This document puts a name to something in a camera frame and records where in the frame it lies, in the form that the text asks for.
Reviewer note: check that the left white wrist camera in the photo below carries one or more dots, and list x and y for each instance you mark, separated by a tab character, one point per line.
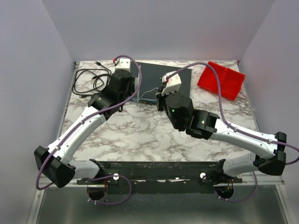
122	64

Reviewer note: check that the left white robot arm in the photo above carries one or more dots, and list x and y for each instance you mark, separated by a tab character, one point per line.
55	161

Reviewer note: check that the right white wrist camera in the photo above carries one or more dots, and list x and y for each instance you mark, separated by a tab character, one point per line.
171	84

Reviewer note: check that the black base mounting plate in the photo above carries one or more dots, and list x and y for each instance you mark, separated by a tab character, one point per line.
118	177

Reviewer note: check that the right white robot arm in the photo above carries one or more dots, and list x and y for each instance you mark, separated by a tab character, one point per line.
266	152

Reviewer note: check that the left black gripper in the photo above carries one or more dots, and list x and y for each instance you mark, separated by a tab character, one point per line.
131	81

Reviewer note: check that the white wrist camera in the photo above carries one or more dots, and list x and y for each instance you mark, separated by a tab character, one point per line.
171	84
122	64

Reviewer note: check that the red plastic bin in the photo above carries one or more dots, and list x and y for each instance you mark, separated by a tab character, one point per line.
230	81

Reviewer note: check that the aluminium rail frame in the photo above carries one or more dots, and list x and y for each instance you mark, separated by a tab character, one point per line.
247	199

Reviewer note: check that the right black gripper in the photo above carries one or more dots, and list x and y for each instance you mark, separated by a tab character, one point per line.
160	101

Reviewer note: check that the white cable spool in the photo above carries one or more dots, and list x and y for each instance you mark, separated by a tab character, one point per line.
137	98

